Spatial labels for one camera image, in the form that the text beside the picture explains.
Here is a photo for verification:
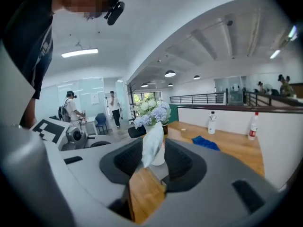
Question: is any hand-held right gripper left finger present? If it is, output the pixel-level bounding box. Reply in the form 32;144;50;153
45;137;144;227

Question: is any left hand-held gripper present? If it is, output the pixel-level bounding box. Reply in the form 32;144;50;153
30;118;113;151

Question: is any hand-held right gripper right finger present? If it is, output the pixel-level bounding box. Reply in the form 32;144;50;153
141;138;284;227

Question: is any pale blue-white cloth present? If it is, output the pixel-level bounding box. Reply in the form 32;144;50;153
141;121;164;169

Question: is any person's left forearm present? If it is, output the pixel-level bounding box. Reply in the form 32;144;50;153
20;96;37;129

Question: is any blue chair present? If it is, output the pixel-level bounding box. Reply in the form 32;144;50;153
94;113;108;135

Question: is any black office chair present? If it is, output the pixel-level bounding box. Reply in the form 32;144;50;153
127;125;147;139

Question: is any black coat rack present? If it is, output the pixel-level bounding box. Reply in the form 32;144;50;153
126;83;137;121

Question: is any blue cloth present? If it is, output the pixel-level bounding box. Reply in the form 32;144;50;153
191;135;221;152

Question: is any white and blue flower bouquet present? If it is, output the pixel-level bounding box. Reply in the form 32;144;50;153
134;99;171;129

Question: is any white vase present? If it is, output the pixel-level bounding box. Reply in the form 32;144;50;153
144;124;166;166

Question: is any white bottle with black cap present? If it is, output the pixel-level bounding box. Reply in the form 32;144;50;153
207;111;217;135

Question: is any green partition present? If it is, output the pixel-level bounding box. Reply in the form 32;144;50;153
169;104;179;122

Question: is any clear bottle with red cap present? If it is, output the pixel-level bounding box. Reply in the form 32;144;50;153
248;112;259;141

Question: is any wooden table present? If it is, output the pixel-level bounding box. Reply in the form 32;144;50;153
177;104;303;191

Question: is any ceiling tube light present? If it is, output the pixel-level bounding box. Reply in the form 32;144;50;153
61;48;99;58
269;49;282;60

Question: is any black metal railing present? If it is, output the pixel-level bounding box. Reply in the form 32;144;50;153
245;91;303;107
169;92;225;105

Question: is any person's black shirt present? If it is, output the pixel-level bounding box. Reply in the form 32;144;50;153
0;0;54;100

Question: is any person's head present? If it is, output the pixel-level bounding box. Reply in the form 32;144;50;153
52;0;122;21

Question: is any black head camera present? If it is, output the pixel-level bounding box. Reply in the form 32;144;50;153
103;0;125;26

